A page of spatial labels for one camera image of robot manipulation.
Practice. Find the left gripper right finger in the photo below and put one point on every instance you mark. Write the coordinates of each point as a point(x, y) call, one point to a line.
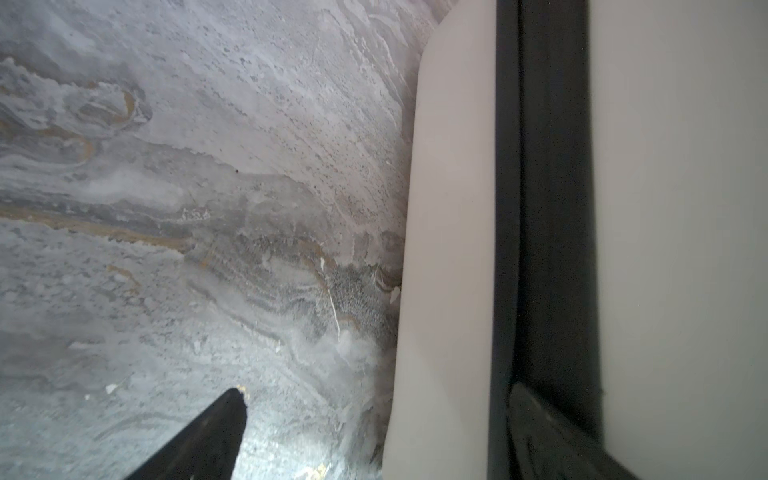
point(549, 446)

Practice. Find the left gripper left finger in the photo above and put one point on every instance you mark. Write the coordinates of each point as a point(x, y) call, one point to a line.
point(207, 448)

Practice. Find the white and black suitcase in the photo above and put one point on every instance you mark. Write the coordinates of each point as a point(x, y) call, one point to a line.
point(588, 217)

